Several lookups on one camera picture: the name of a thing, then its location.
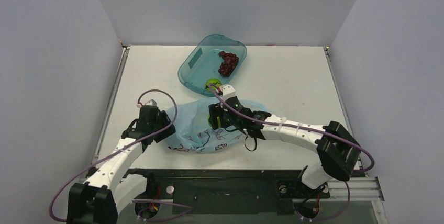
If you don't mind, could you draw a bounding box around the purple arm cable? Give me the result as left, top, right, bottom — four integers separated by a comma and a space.
208, 83, 375, 222
48, 89, 193, 223

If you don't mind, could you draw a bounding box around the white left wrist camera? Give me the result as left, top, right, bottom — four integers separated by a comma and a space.
144, 99, 157, 106

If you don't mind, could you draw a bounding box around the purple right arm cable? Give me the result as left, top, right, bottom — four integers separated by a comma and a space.
208, 83, 375, 222

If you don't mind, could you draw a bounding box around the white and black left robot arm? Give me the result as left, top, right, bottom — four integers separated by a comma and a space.
66, 100, 175, 223

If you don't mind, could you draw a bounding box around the light blue plastic bag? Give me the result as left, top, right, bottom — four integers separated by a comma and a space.
161, 97, 246, 154

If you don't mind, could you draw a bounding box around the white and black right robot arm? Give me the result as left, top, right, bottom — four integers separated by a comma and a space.
208, 97, 361, 196

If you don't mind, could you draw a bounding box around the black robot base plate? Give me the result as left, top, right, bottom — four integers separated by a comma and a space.
124, 168, 330, 215

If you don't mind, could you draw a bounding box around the teal transparent plastic tray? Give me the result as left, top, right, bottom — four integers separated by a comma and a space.
177, 34, 247, 97

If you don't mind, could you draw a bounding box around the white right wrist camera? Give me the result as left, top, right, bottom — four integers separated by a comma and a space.
218, 84, 236, 101

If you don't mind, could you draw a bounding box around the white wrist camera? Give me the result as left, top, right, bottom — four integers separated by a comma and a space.
218, 84, 236, 101
144, 99, 157, 106

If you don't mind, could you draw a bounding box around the red fake grape bunch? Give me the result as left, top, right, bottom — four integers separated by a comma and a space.
218, 51, 239, 77

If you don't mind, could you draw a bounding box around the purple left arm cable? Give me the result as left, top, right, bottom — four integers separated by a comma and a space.
48, 89, 193, 223

